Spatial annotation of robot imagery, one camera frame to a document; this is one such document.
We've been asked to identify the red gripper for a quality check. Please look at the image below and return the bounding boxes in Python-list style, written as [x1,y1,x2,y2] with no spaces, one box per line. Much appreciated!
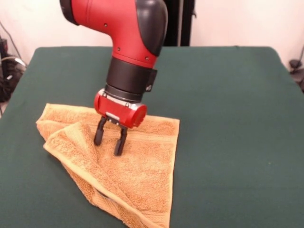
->
[93,88,148,157]

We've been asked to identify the orange-brown terry towel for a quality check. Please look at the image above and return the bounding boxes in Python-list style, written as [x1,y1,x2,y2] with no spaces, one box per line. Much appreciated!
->
[35,103,181,228]

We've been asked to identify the dark green table cloth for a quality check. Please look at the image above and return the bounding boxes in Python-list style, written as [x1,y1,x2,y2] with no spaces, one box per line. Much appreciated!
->
[0,46,304,228]

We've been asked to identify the black power strip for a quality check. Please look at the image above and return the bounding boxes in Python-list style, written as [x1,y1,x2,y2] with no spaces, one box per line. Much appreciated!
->
[0,38,8,57]

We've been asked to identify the black power adapter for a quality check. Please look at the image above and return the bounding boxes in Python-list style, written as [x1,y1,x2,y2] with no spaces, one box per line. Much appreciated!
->
[289,59,303,72]

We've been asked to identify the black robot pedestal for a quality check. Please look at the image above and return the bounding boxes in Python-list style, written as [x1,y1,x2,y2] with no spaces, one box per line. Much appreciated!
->
[163,0,198,47]

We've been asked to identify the black device with cables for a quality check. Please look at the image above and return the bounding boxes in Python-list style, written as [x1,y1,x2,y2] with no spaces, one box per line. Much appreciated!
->
[293,71,304,94]

